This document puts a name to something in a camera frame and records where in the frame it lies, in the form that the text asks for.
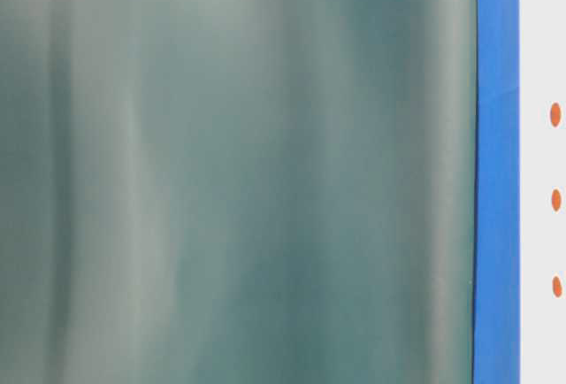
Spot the white work board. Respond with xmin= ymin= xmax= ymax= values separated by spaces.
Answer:
xmin=519 ymin=0 xmax=565 ymax=383

